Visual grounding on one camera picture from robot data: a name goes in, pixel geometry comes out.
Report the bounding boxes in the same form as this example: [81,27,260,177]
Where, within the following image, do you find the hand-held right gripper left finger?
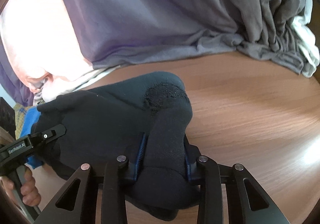
[34,132,147,224]

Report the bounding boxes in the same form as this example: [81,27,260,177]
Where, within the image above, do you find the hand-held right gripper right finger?
[184,137,288,224]

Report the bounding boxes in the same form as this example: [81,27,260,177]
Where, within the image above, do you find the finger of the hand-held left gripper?
[31,125,67,146]

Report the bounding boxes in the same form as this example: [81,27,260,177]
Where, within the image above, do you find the black pants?
[31,71,203,222]

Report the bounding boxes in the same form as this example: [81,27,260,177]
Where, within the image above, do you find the person's left hand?
[1,165,42,206]

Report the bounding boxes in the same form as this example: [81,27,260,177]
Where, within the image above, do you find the folded blue cloth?
[24,110,45,169]

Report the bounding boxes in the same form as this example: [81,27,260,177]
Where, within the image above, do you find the yellow plaid cloth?
[12,103,28,141]

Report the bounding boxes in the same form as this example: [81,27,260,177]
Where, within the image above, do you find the grey curtain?
[0,58,35,108]
[50,0,313,76]

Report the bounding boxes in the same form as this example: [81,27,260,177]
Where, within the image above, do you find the pink sheer curtain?
[0,0,119,104]

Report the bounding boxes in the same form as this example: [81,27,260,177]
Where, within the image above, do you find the white curtain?
[290,0,320,79]

